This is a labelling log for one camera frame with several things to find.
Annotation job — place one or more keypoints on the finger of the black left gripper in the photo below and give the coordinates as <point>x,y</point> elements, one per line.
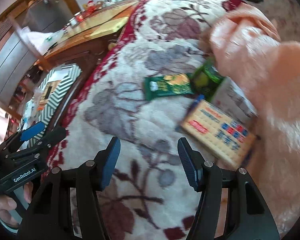
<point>14,142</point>
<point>51,139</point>

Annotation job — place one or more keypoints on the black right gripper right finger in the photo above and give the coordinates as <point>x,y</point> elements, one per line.
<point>247,214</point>

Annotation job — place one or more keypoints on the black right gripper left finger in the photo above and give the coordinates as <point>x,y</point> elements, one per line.
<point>66,205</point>

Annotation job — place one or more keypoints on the person's left hand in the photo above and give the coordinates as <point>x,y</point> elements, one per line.
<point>7,204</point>

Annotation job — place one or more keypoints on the green striped cardboard box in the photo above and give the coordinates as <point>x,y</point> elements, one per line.
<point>48,96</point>

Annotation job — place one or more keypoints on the cracker pack blue red label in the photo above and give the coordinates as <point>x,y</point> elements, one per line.
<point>227,139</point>

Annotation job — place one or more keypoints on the red floral plush blanket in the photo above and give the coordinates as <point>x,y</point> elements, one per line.
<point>149,196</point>

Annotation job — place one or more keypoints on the marble top coffee table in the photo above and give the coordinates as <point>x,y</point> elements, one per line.
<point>106,21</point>

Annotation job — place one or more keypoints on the dark green snack packet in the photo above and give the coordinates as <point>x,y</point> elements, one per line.
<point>167,85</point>

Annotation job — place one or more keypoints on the red plush toy figure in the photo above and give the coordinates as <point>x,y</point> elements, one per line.
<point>90,7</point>

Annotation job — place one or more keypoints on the light green snack packet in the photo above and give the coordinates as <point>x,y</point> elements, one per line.
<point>206,79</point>

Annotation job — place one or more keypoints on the pink satin cloth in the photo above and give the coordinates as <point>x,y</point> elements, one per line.
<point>248,49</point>

